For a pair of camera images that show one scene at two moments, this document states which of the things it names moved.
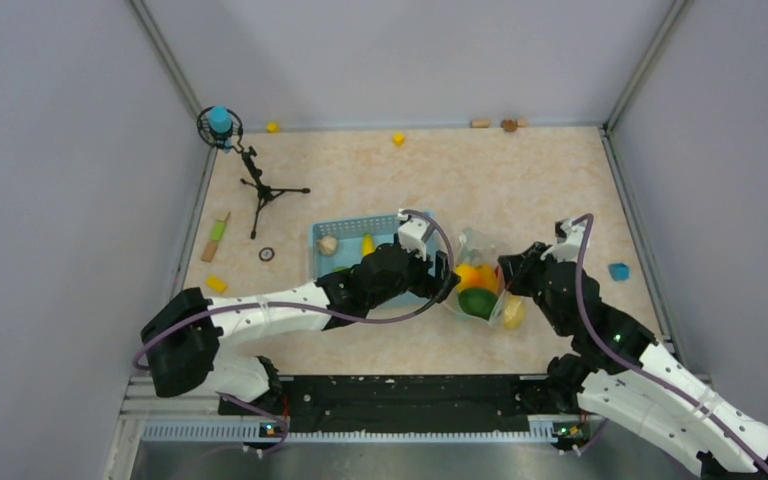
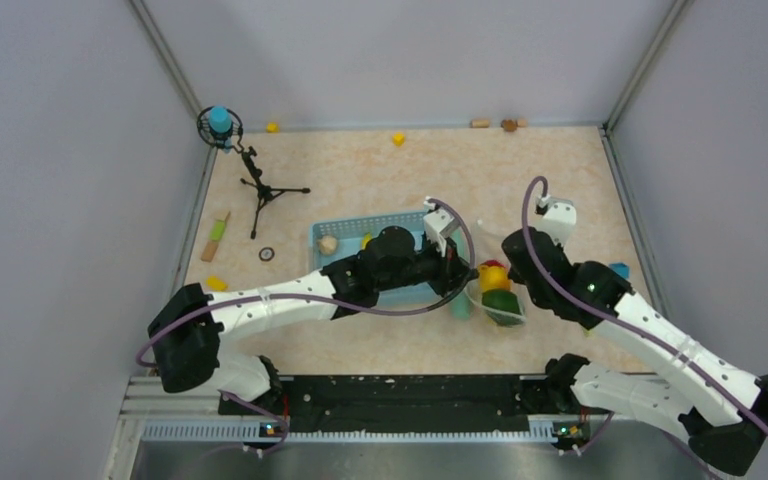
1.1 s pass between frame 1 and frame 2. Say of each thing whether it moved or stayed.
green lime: moved
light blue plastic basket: stayed
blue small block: stayed
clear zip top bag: moved
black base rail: stayed
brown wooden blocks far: stayed
